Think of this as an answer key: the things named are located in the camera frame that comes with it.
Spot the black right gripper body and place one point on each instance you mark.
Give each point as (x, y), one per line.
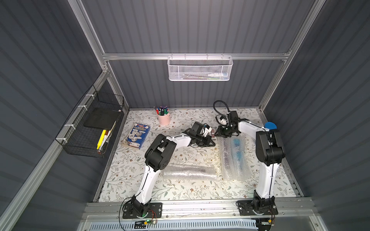
(219, 131)

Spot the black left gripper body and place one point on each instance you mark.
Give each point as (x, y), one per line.
(208, 138)

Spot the blue glass bottle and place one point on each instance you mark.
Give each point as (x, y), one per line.
(238, 154)

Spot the purple bottle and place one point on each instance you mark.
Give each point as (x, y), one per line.
(188, 173)

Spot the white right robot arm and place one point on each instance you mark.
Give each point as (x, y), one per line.
(269, 150)

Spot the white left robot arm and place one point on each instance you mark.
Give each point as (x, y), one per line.
(158, 156)

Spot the pink pen holder cup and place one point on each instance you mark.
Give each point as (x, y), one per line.
(164, 120)

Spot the blue-lidded pencil tube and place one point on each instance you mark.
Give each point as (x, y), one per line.
(270, 126)

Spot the blue children's book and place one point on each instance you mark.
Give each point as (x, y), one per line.
(137, 135)

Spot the yellow highlighter marker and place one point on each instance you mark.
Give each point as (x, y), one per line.
(101, 139)

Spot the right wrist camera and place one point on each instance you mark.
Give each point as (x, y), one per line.
(223, 120)

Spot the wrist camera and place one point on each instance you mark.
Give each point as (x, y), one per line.
(223, 120)
(207, 130)

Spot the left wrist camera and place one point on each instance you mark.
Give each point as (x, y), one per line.
(207, 130)

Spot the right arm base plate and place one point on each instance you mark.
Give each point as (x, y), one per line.
(254, 207)

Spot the white wire mesh basket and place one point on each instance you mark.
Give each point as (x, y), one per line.
(199, 68)

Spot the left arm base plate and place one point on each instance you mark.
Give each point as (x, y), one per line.
(153, 210)

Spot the black wire wall basket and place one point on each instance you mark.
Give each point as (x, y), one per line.
(98, 111)

